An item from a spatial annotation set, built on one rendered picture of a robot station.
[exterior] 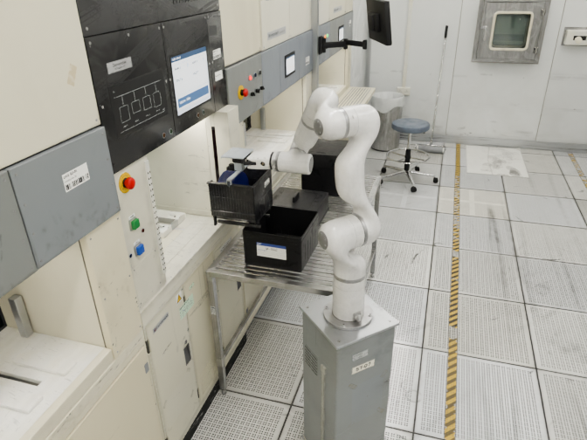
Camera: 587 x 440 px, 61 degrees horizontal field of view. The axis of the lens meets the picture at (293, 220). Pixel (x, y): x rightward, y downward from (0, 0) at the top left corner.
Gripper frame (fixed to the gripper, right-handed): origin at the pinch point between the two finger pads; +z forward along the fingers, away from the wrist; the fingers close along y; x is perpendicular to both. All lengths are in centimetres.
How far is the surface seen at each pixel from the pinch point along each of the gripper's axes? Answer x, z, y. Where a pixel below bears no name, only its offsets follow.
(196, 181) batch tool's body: -19.7, 29.4, 14.1
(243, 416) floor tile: -125, -4, -25
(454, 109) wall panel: -82, -85, 426
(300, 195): -39, -11, 51
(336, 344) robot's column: -49, -54, -46
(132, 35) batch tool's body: 53, 15, -40
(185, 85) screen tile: 31.3, 14.9, -11.1
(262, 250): -40.3, -10.6, -5.4
